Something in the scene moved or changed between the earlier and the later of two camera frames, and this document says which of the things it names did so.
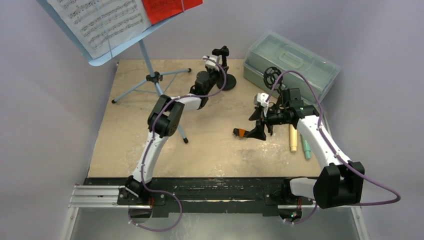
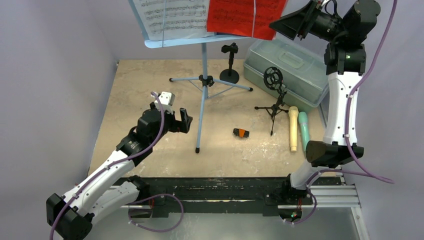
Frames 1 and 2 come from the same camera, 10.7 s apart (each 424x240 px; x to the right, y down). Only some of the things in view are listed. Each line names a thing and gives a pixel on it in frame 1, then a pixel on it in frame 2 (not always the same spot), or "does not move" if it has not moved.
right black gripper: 266,117 → 305,23
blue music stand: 157,78 → 204,81
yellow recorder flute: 293,138 does not move
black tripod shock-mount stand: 270,75 does not move
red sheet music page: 158,10 → 250,18
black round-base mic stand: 231,81 → 230,74
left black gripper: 220,73 → 178,126
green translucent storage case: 271,50 does not move
